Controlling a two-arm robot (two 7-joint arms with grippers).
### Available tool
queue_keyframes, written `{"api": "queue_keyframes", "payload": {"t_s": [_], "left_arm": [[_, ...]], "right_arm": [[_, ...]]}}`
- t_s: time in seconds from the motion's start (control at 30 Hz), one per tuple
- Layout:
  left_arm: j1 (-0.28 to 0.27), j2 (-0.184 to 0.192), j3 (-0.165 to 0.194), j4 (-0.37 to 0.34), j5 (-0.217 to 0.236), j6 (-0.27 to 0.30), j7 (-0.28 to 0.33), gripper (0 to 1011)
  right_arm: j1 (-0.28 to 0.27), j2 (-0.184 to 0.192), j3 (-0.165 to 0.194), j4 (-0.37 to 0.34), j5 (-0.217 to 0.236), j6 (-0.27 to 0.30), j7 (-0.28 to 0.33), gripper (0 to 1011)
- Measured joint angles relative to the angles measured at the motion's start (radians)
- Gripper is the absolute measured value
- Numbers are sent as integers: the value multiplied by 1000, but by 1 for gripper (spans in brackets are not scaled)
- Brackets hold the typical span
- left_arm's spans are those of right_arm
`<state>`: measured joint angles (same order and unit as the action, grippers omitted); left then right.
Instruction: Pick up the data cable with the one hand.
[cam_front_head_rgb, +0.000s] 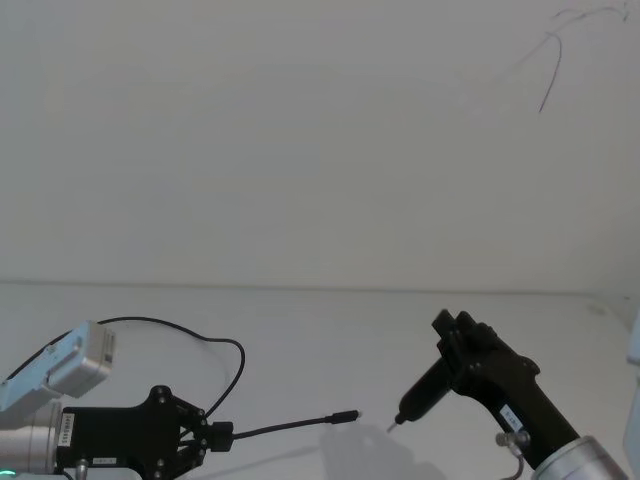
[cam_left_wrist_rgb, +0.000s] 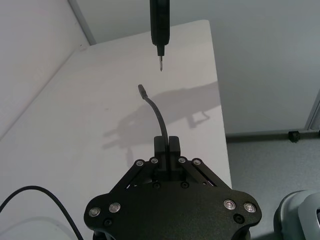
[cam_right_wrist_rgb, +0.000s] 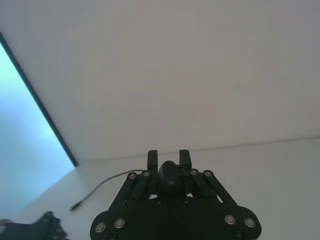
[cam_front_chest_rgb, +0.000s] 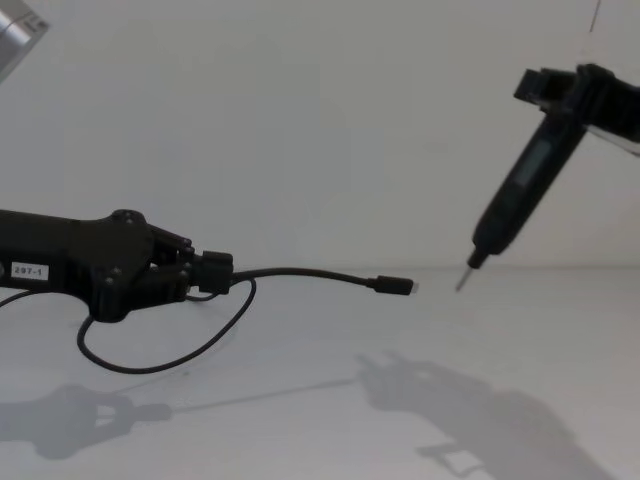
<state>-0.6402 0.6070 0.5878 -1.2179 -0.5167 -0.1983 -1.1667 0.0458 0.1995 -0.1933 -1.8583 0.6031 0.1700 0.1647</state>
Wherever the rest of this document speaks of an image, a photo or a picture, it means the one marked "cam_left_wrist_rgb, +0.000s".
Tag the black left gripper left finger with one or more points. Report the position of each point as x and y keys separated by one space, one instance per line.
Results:
x=160 y=150

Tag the small black floor bracket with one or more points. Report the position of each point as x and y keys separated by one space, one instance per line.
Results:
x=294 y=136

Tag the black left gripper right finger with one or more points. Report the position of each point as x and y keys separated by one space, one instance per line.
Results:
x=174 y=150

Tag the grey striped post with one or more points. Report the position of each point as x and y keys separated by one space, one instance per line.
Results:
x=83 y=22

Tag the pale grey frame post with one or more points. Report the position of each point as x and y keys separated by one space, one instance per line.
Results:
x=313 y=112

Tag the grey rounded robot housing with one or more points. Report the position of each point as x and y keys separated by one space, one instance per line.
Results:
x=295 y=217

